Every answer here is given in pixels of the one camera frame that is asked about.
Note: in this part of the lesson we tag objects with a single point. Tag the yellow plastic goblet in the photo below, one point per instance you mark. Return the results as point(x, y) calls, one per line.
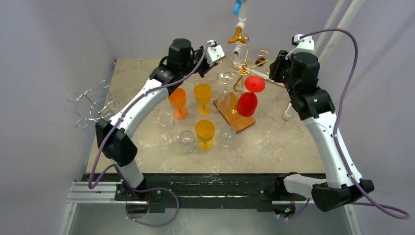
point(205, 130)
point(202, 93)

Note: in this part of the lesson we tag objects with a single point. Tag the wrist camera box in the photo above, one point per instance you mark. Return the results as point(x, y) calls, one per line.
point(214, 53)
point(305, 44)

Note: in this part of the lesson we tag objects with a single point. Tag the orange plastic goblet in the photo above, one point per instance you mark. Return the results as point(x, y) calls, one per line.
point(178, 101)

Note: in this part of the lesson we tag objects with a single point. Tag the brass faucet with blue handle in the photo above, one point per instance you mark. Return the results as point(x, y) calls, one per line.
point(239, 10)

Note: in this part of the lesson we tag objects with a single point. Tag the clear short glass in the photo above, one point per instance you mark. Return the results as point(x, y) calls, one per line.
point(187, 141)
point(227, 136)

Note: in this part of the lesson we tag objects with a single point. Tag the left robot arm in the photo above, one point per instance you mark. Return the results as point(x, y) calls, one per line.
point(114, 135)

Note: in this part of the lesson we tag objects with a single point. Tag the chrome wine glass rack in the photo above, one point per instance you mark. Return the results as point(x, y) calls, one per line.
point(93, 104)

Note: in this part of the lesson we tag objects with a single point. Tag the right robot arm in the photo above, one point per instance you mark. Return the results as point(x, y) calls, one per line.
point(344, 183)

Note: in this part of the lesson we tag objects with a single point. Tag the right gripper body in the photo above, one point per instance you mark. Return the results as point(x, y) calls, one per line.
point(276, 64)

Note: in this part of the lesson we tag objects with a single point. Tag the yellow plastic goblet far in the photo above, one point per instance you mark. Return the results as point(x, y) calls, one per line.
point(202, 93)

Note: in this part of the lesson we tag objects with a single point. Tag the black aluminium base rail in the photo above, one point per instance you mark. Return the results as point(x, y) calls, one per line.
point(256, 191)

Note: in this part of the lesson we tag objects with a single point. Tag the red plastic wine glass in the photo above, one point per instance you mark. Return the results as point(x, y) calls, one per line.
point(248, 101)

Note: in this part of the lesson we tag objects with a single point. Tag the clear tall flute glass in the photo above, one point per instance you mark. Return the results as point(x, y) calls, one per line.
point(226, 79)

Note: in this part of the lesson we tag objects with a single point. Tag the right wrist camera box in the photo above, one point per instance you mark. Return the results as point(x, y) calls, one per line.
point(305, 44)

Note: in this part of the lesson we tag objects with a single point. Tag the small black orange object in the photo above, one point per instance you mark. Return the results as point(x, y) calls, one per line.
point(260, 61)

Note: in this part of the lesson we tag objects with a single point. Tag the white pvc pipe frame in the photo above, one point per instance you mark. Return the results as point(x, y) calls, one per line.
point(334, 39)

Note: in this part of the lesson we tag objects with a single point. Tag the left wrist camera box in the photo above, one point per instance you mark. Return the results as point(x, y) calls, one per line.
point(214, 53)

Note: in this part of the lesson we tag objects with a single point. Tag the gold rack with wooden base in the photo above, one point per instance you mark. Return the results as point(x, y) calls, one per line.
point(232, 117)

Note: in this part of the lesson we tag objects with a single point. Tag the yellow plastic goblet near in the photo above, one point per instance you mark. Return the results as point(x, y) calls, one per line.
point(205, 130)

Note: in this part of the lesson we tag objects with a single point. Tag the clear wine glass left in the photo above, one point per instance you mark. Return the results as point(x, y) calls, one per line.
point(167, 123)

